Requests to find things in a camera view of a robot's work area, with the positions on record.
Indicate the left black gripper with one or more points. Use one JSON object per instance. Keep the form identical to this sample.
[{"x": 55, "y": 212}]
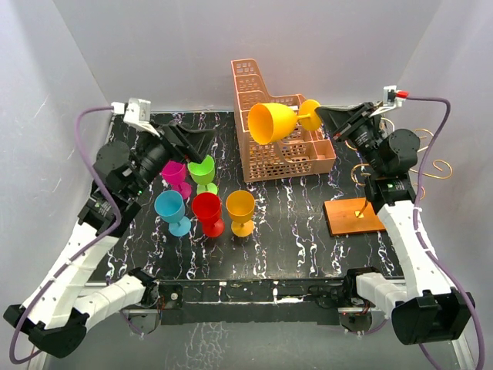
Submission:
[{"x": 197, "y": 141}]

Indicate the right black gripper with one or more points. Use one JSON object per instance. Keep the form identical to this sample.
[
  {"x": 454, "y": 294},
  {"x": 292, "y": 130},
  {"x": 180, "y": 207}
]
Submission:
[{"x": 337, "y": 118}]

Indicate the green plastic wine glass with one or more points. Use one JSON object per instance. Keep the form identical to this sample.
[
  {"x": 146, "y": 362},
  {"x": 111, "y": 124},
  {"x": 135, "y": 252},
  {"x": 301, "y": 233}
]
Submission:
[{"x": 203, "y": 175}]

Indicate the magenta plastic wine glass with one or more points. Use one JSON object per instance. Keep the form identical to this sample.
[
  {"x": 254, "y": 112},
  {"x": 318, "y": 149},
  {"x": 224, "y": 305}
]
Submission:
[{"x": 175, "y": 174}]

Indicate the red plastic wine glass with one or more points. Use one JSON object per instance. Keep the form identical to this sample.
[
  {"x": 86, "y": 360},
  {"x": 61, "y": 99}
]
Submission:
[{"x": 207, "y": 207}]

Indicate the yellow plastic wine glass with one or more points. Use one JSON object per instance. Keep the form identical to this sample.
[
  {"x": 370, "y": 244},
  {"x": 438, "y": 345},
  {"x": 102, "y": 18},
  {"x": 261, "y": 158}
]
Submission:
[{"x": 271, "y": 122}]

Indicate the blue plastic wine glass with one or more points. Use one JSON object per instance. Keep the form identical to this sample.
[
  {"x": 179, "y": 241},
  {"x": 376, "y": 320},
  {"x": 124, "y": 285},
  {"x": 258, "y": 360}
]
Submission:
[{"x": 170, "y": 206}]

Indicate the orange yellow wine glass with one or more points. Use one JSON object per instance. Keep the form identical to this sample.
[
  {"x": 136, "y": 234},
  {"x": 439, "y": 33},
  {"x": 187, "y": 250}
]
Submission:
[{"x": 240, "y": 206}]

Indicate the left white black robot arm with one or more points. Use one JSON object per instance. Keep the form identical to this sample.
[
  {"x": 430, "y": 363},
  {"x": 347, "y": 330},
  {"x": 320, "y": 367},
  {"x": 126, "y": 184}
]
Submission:
[{"x": 56, "y": 317}]

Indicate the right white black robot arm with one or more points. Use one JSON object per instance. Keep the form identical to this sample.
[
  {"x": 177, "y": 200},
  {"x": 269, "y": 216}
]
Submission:
[{"x": 430, "y": 307}]

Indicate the peach plastic file organizer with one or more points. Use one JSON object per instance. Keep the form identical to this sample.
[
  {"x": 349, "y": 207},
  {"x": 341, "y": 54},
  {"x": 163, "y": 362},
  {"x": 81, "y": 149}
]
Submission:
[{"x": 302, "y": 153}]

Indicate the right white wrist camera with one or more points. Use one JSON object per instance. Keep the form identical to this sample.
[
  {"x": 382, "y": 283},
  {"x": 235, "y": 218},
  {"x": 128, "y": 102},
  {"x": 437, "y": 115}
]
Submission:
[{"x": 393, "y": 98}]

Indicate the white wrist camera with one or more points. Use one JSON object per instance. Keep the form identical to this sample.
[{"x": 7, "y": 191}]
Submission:
[
  {"x": 393, "y": 98},
  {"x": 136, "y": 113}
]

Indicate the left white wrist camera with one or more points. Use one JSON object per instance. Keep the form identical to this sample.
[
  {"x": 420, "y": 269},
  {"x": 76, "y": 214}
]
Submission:
[{"x": 136, "y": 113}]

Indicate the gold wire wooden glass rack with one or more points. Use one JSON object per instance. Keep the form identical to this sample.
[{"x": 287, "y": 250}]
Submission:
[{"x": 356, "y": 215}]

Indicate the black front mounting rail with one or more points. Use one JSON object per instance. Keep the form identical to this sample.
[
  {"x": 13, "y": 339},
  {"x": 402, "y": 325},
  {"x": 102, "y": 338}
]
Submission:
[{"x": 316, "y": 300}]

